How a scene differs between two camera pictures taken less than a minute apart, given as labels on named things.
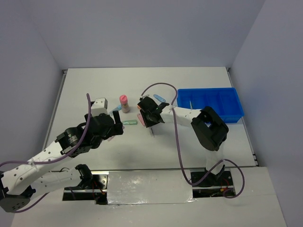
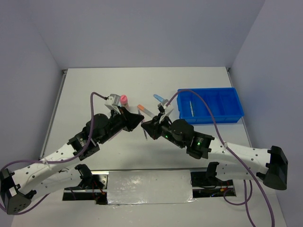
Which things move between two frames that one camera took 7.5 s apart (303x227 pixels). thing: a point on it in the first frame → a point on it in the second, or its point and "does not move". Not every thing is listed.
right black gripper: x=148 y=123 → x=152 y=126
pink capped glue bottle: x=123 y=100 does not move
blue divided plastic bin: x=225 y=101 does not move
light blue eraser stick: x=159 y=98 does not move
